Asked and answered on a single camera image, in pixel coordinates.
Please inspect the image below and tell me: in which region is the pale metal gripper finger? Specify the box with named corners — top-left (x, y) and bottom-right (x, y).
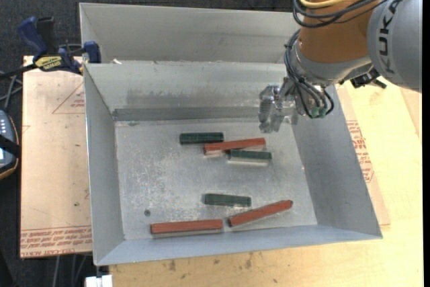
top-left (270, 107), bottom-right (286, 133)
top-left (257, 98), bottom-right (272, 134)

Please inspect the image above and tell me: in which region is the red-brown flat block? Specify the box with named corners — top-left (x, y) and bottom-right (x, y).
top-left (228, 199), bottom-right (294, 229)
top-left (150, 218), bottom-right (225, 240)
top-left (202, 137), bottom-right (267, 158)

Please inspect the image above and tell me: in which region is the dark green flat block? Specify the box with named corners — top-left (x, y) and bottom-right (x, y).
top-left (179, 132), bottom-right (225, 146)
top-left (227, 149), bottom-right (273, 167)
top-left (204, 193), bottom-right (253, 208)

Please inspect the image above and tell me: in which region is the grey metal bin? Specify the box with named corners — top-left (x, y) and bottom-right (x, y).
top-left (79, 2), bottom-right (384, 267)

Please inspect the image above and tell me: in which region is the brown cardboard board, red print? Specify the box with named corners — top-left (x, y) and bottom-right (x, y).
top-left (19, 55), bottom-right (392, 259)

